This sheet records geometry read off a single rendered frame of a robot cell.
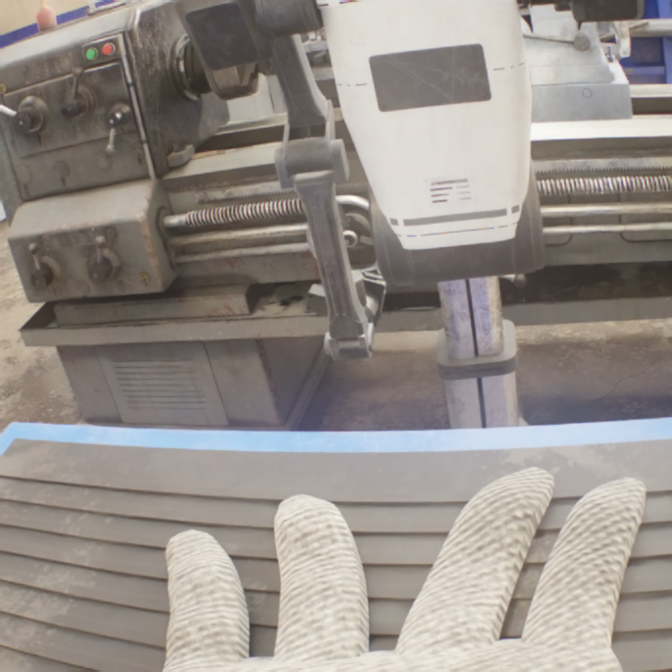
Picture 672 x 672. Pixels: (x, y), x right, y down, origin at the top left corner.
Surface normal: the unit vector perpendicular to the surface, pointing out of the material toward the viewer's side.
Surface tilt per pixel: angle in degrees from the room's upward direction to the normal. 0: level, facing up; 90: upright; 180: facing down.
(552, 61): 66
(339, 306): 97
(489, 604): 39
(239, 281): 90
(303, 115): 120
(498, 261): 112
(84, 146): 90
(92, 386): 90
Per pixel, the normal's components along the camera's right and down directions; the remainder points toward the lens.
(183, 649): -0.30, -0.73
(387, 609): -0.19, -0.87
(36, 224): -0.29, -0.47
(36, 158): -0.24, 0.50
